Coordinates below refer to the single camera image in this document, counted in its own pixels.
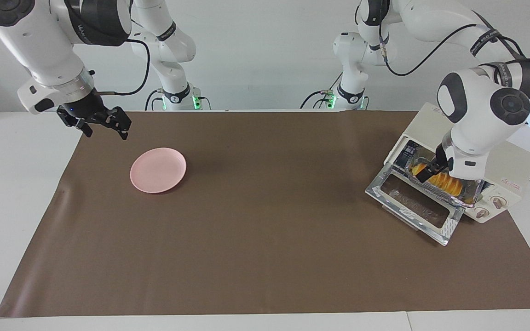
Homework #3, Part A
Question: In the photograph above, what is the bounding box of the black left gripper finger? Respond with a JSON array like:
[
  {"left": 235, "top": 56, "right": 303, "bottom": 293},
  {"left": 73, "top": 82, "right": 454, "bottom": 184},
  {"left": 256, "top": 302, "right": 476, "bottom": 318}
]
[{"left": 415, "top": 162, "right": 437, "bottom": 183}]

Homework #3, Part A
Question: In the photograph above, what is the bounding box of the yellow twisted bread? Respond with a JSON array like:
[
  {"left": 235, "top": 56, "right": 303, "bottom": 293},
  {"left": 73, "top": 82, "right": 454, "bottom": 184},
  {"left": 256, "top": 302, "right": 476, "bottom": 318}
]
[{"left": 411, "top": 163, "right": 466, "bottom": 196}]

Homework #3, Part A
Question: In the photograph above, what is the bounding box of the silver foil tray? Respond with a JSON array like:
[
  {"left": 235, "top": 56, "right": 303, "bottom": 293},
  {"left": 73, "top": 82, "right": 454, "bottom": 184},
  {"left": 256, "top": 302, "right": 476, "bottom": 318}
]
[{"left": 405, "top": 154, "right": 486, "bottom": 208}]

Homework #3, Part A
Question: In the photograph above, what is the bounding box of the metal oven rack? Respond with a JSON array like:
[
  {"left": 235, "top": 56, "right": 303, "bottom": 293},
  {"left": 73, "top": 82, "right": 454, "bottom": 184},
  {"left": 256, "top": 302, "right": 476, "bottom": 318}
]
[{"left": 396, "top": 139, "right": 426, "bottom": 162}]

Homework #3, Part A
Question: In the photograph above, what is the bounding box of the silver glass oven door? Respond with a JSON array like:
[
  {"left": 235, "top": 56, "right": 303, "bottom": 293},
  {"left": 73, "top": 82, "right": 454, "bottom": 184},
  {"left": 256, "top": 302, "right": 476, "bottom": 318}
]
[{"left": 365, "top": 163, "right": 466, "bottom": 246}]

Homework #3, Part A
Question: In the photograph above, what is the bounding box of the cream toaster oven body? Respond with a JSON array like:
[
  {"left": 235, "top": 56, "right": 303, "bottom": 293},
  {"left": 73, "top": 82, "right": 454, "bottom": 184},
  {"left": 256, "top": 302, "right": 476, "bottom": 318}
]
[{"left": 384, "top": 102, "right": 530, "bottom": 224}]

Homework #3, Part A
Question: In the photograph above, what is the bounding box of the pink round plate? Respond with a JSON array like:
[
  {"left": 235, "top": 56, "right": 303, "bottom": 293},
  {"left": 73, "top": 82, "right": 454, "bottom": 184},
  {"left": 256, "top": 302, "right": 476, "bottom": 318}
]
[{"left": 130, "top": 147, "right": 187, "bottom": 194}]

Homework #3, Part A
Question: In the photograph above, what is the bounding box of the brown table mat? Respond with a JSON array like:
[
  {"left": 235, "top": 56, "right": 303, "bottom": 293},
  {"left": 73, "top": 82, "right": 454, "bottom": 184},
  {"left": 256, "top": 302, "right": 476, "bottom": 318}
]
[{"left": 0, "top": 110, "right": 530, "bottom": 319}]

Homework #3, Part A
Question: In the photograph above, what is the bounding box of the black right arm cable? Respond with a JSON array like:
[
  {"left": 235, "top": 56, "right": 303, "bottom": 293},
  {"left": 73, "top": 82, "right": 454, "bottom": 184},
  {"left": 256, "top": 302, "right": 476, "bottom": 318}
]
[{"left": 95, "top": 38, "right": 151, "bottom": 97}]

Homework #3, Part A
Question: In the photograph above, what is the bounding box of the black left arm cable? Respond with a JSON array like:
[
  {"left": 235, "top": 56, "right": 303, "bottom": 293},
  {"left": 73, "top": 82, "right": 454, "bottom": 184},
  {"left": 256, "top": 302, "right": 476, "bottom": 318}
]
[{"left": 378, "top": 22, "right": 530, "bottom": 77}]

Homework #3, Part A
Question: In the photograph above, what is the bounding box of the black arm base cable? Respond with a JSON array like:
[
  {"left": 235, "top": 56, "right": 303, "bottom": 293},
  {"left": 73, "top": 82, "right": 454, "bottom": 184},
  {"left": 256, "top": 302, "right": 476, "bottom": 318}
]
[{"left": 300, "top": 70, "right": 345, "bottom": 109}]

